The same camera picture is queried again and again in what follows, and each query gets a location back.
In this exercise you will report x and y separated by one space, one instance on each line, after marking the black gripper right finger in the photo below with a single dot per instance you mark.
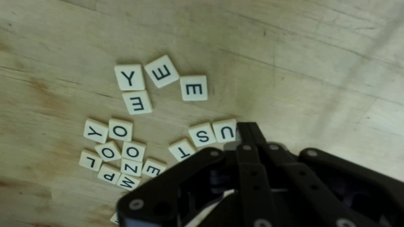
319 189

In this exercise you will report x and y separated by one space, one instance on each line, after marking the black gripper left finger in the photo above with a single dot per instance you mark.
168 202

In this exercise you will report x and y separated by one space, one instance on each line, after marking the white tile printed S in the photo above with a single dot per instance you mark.
202 133

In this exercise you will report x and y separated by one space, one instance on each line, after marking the white tile printed U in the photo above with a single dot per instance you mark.
225 130

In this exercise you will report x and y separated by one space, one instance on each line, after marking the white tile printed E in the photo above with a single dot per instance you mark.
161 70
193 88
153 169
136 102

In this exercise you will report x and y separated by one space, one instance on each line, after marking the white tile printed M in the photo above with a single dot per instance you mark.
127 181

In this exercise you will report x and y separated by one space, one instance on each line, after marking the white tile printed Z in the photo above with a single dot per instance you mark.
130 168

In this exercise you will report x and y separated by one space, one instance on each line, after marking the white tile printed T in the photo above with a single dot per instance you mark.
182 150

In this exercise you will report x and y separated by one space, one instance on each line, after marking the white letter tile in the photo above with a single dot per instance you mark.
113 218

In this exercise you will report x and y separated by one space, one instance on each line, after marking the white tile printed O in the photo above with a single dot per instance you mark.
107 151
120 130
132 151

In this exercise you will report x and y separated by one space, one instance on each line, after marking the white tile printed P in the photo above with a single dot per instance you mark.
108 174

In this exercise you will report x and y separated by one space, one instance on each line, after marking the white tile printed L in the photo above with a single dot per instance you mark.
90 160

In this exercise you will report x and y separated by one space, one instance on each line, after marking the white tile printed Y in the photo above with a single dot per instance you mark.
95 130
129 77

